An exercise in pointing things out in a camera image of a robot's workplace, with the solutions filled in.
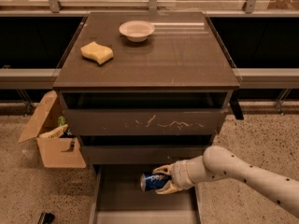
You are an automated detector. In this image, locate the blue pepsi can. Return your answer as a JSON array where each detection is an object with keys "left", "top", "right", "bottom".
[{"left": 140, "top": 173, "right": 171, "bottom": 191}]

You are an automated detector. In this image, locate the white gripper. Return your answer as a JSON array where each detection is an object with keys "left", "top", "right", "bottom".
[{"left": 152, "top": 161, "right": 194, "bottom": 194}]

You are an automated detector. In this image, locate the green item in box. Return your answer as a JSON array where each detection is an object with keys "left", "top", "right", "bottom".
[{"left": 57, "top": 116, "right": 66, "bottom": 126}]

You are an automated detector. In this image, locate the dark brown drawer cabinet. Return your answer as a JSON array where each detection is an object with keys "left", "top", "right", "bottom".
[{"left": 52, "top": 10, "right": 245, "bottom": 224}]

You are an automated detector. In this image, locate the white bowl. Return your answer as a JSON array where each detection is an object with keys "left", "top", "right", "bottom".
[{"left": 119, "top": 21, "right": 155, "bottom": 42}]

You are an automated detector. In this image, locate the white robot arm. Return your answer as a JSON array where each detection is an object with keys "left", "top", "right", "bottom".
[{"left": 152, "top": 146, "right": 299, "bottom": 217}]

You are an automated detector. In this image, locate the middle drawer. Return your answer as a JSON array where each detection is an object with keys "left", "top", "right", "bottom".
[{"left": 81, "top": 146, "right": 206, "bottom": 164}]

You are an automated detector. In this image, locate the yellow sponge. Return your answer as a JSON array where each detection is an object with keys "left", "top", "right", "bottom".
[{"left": 80, "top": 42, "right": 114, "bottom": 65}]

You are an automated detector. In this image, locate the cardboard box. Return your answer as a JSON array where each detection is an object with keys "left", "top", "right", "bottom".
[{"left": 19, "top": 91, "right": 86, "bottom": 168}]

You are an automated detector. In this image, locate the open bottom drawer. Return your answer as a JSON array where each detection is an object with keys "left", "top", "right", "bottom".
[{"left": 89, "top": 164, "right": 201, "bottom": 224}]

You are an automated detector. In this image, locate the black object on floor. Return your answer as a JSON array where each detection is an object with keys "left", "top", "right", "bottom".
[{"left": 37, "top": 212, "right": 55, "bottom": 224}]

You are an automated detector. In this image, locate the top drawer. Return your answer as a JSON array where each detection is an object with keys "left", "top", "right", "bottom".
[{"left": 64, "top": 109, "right": 226, "bottom": 136}]

